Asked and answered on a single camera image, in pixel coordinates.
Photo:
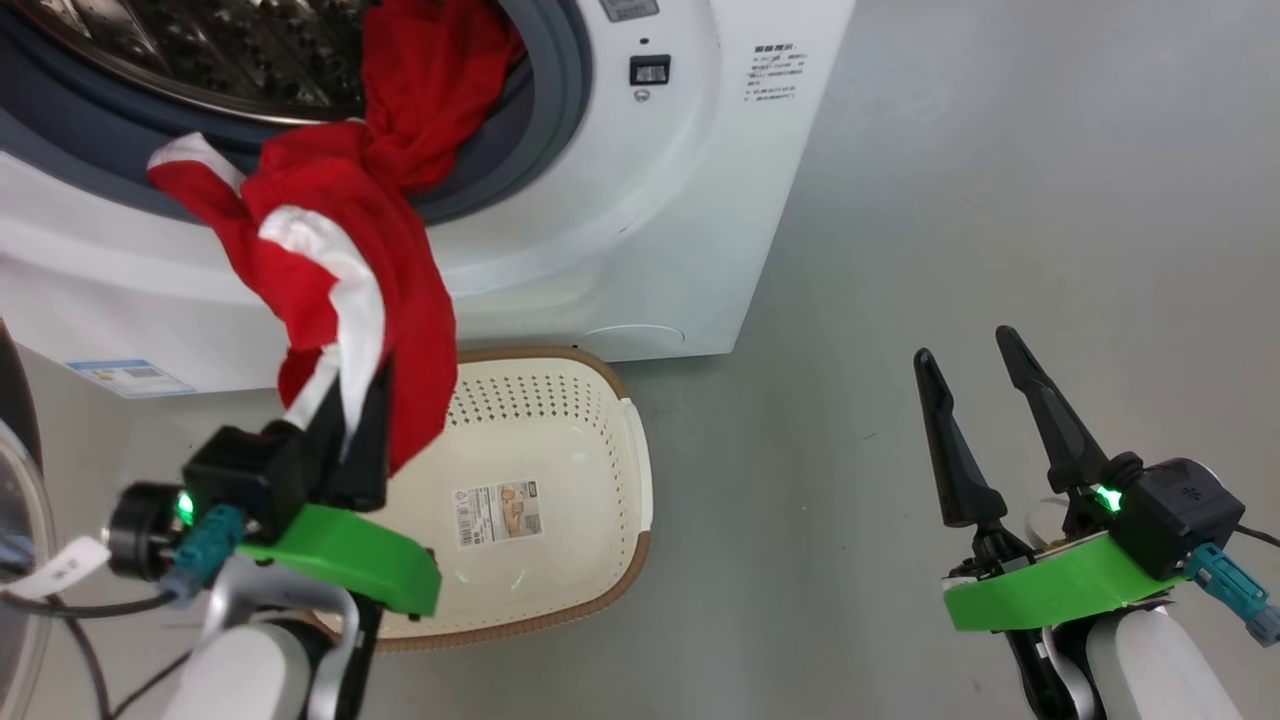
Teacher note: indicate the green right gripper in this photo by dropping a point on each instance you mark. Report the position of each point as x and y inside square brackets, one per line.
[1070, 590]

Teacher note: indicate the white front-load washing machine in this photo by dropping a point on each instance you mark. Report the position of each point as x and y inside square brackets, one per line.
[650, 250]

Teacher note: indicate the blue energy label sticker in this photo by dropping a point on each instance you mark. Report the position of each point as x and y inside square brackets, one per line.
[130, 378]

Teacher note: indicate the cream perforated laundry basket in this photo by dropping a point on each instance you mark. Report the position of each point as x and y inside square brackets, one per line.
[560, 440]

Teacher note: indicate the paper basket label sticker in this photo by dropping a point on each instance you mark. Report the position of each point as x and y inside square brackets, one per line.
[497, 514]

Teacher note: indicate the grey warning label sticker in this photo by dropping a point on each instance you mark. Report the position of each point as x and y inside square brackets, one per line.
[628, 8]

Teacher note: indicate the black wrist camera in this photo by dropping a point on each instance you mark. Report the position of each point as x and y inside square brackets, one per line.
[1175, 515]
[245, 480]

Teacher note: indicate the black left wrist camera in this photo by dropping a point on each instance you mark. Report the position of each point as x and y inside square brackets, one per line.
[245, 480]

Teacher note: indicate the red and white garment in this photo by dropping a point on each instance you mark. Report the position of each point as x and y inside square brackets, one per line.
[400, 250]

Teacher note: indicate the black text instruction sticker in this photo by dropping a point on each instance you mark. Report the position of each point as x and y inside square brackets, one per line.
[775, 72]

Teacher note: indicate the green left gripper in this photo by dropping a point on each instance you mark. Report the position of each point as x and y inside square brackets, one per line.
[350, 560]

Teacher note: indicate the dark round washing machine door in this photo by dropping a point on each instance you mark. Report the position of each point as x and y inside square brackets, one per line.
[20, 520]

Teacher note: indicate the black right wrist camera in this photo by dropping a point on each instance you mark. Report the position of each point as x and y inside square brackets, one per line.
[1175, 515]

